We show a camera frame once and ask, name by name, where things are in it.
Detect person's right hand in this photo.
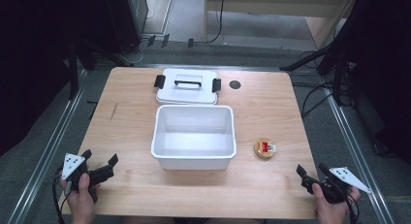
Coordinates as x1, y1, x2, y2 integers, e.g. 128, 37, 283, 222
311, 182, 362, 218

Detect black hanging cable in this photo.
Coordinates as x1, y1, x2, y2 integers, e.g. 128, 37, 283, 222
205, 0, 227, 45

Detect black tripod stand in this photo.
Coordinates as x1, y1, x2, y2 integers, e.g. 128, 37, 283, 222
278, 10, 360, 107

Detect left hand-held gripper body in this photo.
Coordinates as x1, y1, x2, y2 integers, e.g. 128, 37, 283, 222
60, 152, 115, 204

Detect light wooden furniture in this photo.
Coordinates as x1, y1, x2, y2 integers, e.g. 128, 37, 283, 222
203, 0, 361, 50

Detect white lid with black handle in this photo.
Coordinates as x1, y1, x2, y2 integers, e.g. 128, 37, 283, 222
153, 68, 223, 106

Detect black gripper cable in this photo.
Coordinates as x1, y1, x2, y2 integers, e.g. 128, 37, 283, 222
343, 189, 361, 224
51, 167, 71, 224

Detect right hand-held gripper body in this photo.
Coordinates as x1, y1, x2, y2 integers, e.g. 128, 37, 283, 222
300, 166, 373, 205

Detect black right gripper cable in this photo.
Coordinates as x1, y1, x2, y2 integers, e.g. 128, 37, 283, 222
343, 189, 361, 224

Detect person's left hand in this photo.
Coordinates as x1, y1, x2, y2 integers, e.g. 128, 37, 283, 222
59, 173, 102, 216

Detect metal floor rail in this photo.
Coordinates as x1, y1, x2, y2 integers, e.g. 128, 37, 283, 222
7, 68, 90, 224
318, 74, 396, 224

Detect white floor cable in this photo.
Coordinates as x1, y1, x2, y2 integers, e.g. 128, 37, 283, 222
124, 39, 153, 65

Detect round golden tin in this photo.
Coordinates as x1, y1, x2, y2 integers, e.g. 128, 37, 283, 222
253, 137, 278, 160

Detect white plastic storage box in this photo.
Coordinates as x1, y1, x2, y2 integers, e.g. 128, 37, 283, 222
150, 104, 237, 171

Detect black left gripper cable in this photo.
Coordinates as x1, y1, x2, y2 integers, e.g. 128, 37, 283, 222
51, 167, 71, 224

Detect black cabinet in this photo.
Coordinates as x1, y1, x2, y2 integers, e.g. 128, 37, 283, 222
103, 0, 150, 56

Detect black floor cables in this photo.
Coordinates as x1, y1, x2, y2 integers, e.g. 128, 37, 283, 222
290, 80, 338, 119

